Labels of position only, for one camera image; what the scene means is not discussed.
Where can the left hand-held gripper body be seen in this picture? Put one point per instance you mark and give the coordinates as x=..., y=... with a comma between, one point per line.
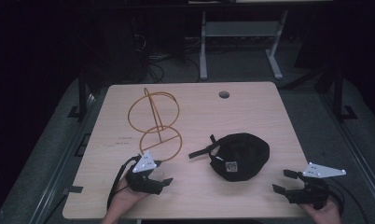
x=143, y=182

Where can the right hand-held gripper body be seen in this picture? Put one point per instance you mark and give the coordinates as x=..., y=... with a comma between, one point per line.
x=313, y=193

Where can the black cap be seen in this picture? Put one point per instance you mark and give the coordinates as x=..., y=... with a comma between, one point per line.
x=244, y=154

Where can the person's right hand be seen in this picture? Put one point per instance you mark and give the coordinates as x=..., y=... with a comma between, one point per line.
x=324, y=214

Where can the person's left hand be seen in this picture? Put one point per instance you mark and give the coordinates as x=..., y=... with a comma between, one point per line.
x=123, y=199

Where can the black metal stand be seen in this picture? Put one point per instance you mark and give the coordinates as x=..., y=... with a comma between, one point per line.
x=339, y=93
x=82, y=93

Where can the grey metal rail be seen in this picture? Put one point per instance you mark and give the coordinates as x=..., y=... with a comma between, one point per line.
x=62, y=165
x=358, y=152

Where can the black table edge bracket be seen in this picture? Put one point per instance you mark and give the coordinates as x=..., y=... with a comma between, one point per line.
x=72, y=189

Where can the white metal desk frame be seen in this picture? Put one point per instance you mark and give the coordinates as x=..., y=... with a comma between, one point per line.
x=241, y=29

